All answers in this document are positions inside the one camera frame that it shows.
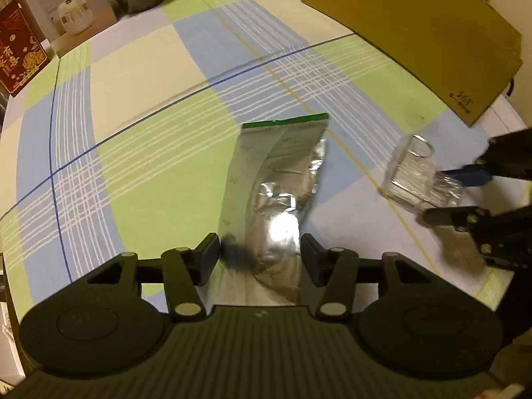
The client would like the white humidifier product box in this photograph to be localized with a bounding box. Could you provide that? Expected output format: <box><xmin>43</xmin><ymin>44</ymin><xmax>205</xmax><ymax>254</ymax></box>
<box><xmin>26</xmin><ymin>0</ymin><xmax>117</xmax><ymax>57</ymax></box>

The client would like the brown cardboard box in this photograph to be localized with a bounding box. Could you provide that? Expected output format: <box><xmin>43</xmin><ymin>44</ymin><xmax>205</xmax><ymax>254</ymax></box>
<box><xmin>302</xmin><ymin>0</ymin><xmax>522</xmax><ymax>125</ymax></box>

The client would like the red gold envelope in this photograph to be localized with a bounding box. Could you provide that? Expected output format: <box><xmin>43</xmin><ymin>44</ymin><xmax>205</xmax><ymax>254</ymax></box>
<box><xmin>0</xmin><ymin>0</ymin><xmax>50</xmax><ymax>97</ymax></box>

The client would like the silver foil bag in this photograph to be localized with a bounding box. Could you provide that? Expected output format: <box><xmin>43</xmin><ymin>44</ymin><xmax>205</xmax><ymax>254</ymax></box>
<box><xmin>207</xmin><ymin>113</ymin><xmax>329</xmax><ymax>306</ymax></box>

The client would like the plaid tablecloth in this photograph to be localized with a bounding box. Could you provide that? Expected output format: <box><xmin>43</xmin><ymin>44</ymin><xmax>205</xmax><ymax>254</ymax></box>
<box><xmin>1</xmin><ymin>0</ymin><xmax>523</xmax><ymax>315</ymax></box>

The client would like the clear plastic wire stand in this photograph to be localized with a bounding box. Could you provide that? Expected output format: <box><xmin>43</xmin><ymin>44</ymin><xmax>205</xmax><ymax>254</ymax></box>
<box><xmin>380</xmin><ymin>134</ymin><xmax>463</xmax><ymax>212</ymax></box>

